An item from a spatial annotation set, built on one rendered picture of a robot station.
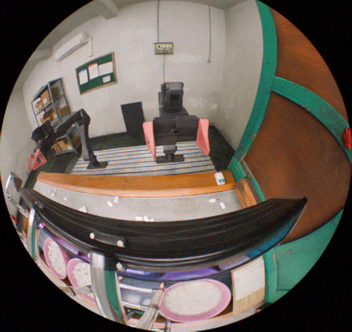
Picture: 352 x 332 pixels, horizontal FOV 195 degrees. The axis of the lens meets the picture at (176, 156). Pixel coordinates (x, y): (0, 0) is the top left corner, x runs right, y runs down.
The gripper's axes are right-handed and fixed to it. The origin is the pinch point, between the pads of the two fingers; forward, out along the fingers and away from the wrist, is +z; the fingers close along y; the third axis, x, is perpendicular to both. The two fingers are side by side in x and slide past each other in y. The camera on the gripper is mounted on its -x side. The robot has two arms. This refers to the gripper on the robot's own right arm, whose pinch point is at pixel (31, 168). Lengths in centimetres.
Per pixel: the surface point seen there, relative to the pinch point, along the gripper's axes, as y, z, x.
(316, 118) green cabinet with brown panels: 93, 6, -14
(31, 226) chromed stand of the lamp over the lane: 37.3, 16.4, -4.7
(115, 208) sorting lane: 30.2, -1.6, 33.3
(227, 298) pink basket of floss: 72, 46, 31
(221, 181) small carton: 83, -8, 29
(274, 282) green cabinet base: 89, 49, 24
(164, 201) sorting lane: 54, -4, 33
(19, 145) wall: -431, -109, -4
